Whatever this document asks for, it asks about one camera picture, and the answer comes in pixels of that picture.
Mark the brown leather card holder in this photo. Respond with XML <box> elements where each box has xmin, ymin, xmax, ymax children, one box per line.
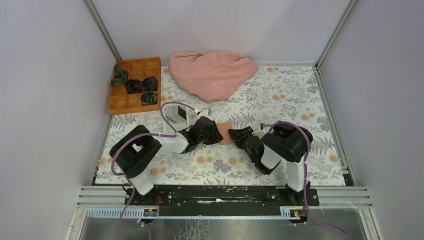
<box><xmin>217</xmin><ymin>122</ymin><xmax>233</xmax><ymax>145</ymax></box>

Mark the white translucent card box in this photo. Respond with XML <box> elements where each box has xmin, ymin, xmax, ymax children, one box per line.
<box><xmin>162</xmin><ymin>104</ymin><xmax>191</xmax><ymax>131</ymax></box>

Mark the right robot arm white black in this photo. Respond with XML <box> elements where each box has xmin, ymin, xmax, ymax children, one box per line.
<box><xmin>228</xmin><ymin>121</ymin><xmax>313</xmax><ymax>206</ymax></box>

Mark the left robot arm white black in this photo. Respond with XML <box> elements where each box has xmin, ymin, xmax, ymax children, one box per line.
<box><xmin>109</xmin><ymin>116</ymin><xmax>224</xmax><ymax>206</ymax></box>

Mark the floral table mat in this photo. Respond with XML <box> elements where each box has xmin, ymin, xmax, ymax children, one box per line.
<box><xmin>94</xmin><ymin>65</ymin><xmax>347</xmax><ymax>187</ymax></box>

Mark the pink cloth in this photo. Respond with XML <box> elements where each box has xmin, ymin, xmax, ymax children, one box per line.
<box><xmin>168</xmin><ymin>50</ymin><xmax>259</xmax><ymax>103</ymax></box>

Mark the dark patterned rolled sock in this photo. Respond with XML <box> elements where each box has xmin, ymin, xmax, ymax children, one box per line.
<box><xmin>140</xmin><ymin>91</ymin><xmax>158</xmax><ymax>106</ymax></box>

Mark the black rolled sock right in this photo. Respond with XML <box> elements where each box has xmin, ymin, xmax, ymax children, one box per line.
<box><xmin>141</xmin><ymin>76</ymin><xmax>158</xmax><ymax>92</ymax></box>

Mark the black rolled sock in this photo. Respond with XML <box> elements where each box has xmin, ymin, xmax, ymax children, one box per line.
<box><xmin>124</xmin><ymin>79</ymin><xmax>142</xmax><ymax>95</ymax></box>
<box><xmin>141</xmin><ymin>76</ymin><xmax>158</xmax><ymax>92</ymax></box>

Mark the black rolled sock left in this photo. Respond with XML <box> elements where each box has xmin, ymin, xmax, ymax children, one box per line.
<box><xmin>124</xmin><ymin>79</ymin><xmax>142</xmax><ymax>95</ymax></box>

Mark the wooden compartment tray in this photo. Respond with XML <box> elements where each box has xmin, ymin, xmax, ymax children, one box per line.
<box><xmin>108</xmin><ymin>57</ymin><xmax>162</xmax><ymax>115</ymax></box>

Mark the green patterned rolled sock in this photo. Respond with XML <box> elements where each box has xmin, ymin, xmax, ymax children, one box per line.
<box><xmin>110</xmin><ymin>64</ymin><xmax>129</xmax><ymax>86</ymax></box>

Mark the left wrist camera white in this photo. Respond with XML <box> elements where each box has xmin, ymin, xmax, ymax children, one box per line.
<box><xmin>196</xmin><ymin>108</ymin><xmax>211</xmax><ymax>120</ymax></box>

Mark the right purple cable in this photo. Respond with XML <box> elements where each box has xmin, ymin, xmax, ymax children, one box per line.
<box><xmin>259</xmin><ymin>121</ymin><xmax>348</xmax><ymax>237</ymax></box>

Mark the purple cable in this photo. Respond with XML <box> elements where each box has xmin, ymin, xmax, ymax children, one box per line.
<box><xmin>259</xmin><ymin>121</ymin><xmax>348</xmax><ymax>237</ymax></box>
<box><xmin>110</xmin><ymin>101</ymin><xmax>200</xmax><ymax>240</ymax></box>

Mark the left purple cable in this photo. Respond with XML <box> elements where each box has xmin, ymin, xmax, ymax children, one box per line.
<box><xmin>110</xmin><ymin>101</ymin><xmax>200</xmax><ymax>240</ymax></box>

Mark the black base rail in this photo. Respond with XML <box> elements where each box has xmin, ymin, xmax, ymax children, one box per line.
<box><xmin>124</xmin><ymin>185</ymin><xmax>320</xmax><ymax>217</ymax></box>

